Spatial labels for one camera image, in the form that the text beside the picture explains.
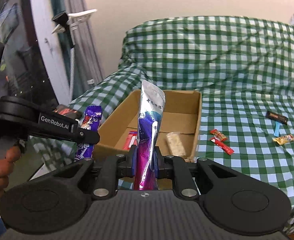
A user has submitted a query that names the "silver purple snack pouch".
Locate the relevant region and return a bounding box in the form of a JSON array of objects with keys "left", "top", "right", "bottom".
[{"left": 133, "top": 80, "right": 165, "bottom": 191}]

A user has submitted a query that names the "black smartphone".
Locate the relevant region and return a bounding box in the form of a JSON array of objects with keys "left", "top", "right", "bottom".
[{"left": 54, "top": 105, "right": 82, "bottom": 120}]

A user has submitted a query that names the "small red orange candy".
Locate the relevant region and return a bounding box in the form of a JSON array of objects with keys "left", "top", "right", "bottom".
[{"left": 210, "top": 129, "right": 228, "bottom": 141}]

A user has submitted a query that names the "white clip phone holder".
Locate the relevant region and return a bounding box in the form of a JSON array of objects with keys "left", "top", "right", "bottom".
[{"left": 52, "top": 9, "right": 97, "bottom": 48}]

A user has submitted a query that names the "grey curtain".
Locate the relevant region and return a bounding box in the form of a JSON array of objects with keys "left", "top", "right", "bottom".
[{"left": 50, "top": 0, "right": 104, "bottom": 101}]

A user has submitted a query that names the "beige rice cracker packet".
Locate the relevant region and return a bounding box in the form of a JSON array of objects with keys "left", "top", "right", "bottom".
[{"left": 166, "top": 132, "right": 187, "bottom": 159}]

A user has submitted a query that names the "red stick snack packet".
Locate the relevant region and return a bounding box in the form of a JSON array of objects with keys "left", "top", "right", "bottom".
[{"left": 209, "top": 137, "right": 234, "bottom": 155}]

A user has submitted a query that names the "light blue stick packet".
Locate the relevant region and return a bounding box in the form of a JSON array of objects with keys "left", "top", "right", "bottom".
[{"left": 274, "top": 121, "right": 281, "bottom": 138}]

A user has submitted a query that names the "person's left hand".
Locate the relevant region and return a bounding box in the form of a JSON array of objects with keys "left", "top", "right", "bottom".
[{"left": 0, "top": 146, "right": 21, "bottom": 198}]

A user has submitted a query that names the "white door frame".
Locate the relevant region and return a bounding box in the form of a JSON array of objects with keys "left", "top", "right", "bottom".
[{"left": 31, "top": 0, "right": 69, "bottom": 104}]

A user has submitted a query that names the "yellow candy wrapper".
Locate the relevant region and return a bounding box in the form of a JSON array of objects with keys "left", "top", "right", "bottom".
[{"left": 272, "top": 134, "right": 294, "bottom": 145}]

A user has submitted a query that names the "red white snack packet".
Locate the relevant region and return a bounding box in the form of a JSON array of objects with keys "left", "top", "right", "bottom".
[{"left": 123, "top": 131, "right": 138, "bottom": 151}]

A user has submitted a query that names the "brown cardboard box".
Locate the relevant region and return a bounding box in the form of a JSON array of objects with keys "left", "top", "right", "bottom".
[{"left": 93, "top": 89, "right": 203, "bottom": 163}]

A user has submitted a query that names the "purple chocolate bar wrapper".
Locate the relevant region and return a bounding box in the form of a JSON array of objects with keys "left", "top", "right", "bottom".
[{"left": 74, "top": 105, "right": 103, "bottom": 161}]

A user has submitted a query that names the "black chocolate bar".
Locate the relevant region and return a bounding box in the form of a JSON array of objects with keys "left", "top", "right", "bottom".
[{"left": 266, "top": 111, "right": 288, "bottom": 125}]

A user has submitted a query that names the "green white checkered cloth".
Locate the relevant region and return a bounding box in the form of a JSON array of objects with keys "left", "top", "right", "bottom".
[{"left": 29, "top": 15, "right": 294, "bottom": 233}]

